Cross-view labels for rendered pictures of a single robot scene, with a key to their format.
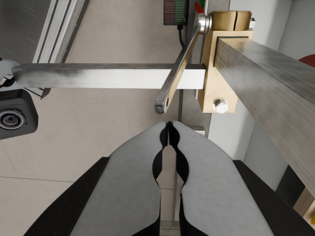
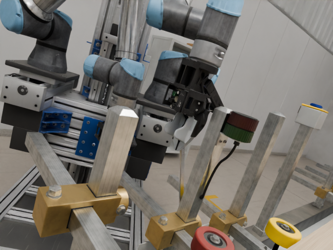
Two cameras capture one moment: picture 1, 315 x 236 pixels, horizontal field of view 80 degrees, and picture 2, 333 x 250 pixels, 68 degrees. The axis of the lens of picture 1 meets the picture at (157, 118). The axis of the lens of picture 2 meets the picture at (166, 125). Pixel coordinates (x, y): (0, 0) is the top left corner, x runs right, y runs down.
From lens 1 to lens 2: 0.65 m
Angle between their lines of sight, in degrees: 99
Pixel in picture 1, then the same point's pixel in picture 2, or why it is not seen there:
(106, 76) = (135, 184)
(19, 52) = (11, 239)
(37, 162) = not seen: outside the picture
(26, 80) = not seen: hidden behind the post
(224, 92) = (170, 221)
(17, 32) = (32, 238)
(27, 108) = (133, 145)
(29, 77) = not seen: hidden behind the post
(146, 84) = (143, 197)
